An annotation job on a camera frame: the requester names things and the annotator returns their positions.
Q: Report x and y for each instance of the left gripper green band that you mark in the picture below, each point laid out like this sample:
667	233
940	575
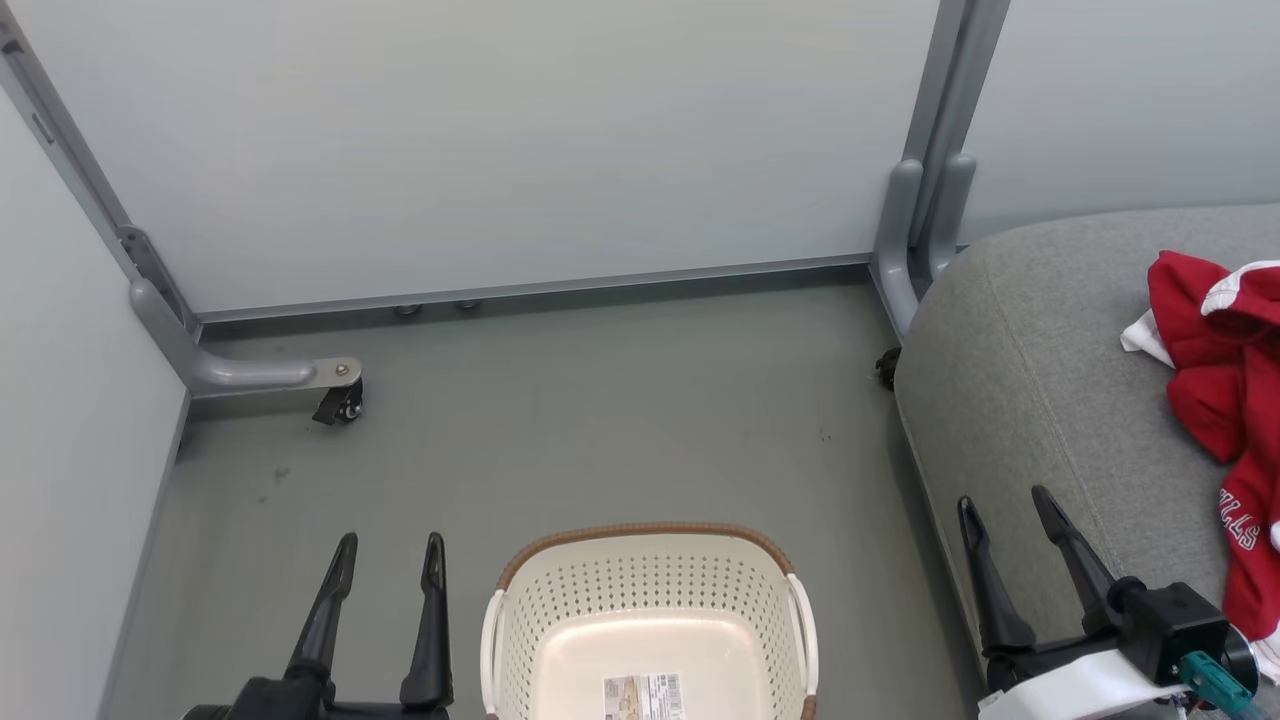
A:
290	702

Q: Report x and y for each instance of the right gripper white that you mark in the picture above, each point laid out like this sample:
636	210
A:
1080	690

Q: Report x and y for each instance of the red white sports jersey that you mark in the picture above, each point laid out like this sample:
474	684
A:
1230	400

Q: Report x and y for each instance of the cream perforated laundry basket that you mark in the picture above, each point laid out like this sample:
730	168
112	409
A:
650	600

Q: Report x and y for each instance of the grey fabric sofa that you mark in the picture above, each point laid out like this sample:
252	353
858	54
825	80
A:
1030	400

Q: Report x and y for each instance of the black caster wheel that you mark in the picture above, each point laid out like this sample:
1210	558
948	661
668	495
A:
887	368
343	405

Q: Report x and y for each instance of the paper label sticker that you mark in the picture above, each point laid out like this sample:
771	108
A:
645	697

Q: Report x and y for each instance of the grey partition support foot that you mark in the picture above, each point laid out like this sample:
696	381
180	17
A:
240	373

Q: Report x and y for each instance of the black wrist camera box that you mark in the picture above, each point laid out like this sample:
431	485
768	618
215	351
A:
1185	625

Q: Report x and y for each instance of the grey partition bottom rail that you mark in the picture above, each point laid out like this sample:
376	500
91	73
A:
530	290

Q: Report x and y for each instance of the grey partition post with bracket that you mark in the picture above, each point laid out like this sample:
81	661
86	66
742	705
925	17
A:
70	150

